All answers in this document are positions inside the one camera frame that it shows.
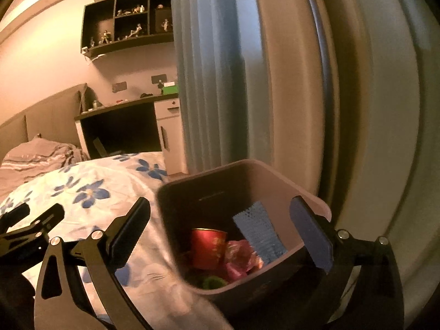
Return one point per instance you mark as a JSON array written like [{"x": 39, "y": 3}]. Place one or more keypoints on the grey upholstered headboard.
[{"x": 53, "y": 118}]

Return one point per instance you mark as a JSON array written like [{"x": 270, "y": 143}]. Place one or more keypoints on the green box on desk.
[{"x": 170, "y": 88}]

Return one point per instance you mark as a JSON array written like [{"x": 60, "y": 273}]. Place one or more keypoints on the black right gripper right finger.
[{"x": 361, "y": 286}]

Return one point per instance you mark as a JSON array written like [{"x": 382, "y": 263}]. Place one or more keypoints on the dark wall shelf unit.
[{"x": 114, "y": 25}]

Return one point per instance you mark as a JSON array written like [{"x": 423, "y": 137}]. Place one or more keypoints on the green fuzzy cloth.
[{"x": 213, "y": 282}]

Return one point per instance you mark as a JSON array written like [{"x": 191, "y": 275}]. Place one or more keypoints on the grey striped bed blanket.
[{"x": 35, "y": 158}]

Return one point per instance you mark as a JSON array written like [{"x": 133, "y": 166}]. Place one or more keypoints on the dark desk with white drawers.
[{"x": 147, "y": 124}]

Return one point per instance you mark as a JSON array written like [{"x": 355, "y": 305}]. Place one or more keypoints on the blue grey curtain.
[{"x": 340, "y": 96}]

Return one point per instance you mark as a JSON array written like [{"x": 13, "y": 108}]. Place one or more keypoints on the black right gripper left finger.
[{"x": 61, "y": 301}]

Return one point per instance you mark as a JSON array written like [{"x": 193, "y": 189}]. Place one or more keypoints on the pink crumpled plastic bag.
[{"x": 240, "y": 260}]

